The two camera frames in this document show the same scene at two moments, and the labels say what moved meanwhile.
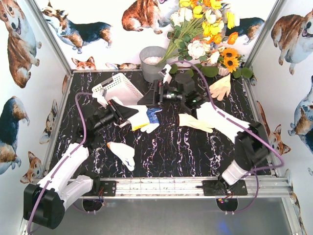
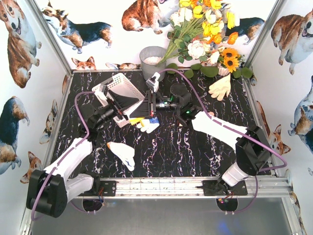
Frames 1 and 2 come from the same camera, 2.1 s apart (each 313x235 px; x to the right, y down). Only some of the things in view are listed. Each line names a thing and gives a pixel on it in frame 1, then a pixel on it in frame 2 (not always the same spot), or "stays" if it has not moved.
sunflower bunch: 230,58 stays
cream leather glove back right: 221,86 stays
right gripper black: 157,93 → 150,105
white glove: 125,153 stays
